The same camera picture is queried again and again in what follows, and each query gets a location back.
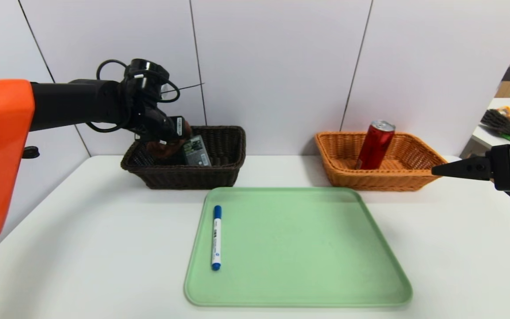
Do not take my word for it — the black woven mat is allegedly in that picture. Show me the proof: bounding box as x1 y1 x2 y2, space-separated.
480 109 510 139

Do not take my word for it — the white round side table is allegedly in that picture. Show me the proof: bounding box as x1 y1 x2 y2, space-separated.
471 98 510 151

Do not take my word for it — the light green plastic tray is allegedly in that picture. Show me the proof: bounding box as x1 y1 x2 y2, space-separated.
185 187 412 307

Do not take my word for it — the black left camera cable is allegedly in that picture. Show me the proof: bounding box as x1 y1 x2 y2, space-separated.
87 59 181 134

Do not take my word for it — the brown towel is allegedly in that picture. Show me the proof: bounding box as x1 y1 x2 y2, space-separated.
147 117 193 161

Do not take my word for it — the orange wicker basket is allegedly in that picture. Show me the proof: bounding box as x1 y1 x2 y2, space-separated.
315 132 450 192

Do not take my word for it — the dark brown wicker basket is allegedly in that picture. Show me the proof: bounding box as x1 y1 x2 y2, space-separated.
121 126 247 190

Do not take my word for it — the red soda can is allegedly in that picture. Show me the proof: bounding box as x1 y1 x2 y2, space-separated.
355 120 395 171

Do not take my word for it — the blue and white marker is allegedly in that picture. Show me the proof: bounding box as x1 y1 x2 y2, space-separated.
212 205 222 271

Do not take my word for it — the dark green pump bottle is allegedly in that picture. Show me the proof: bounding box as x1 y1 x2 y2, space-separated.
182 134 213 167

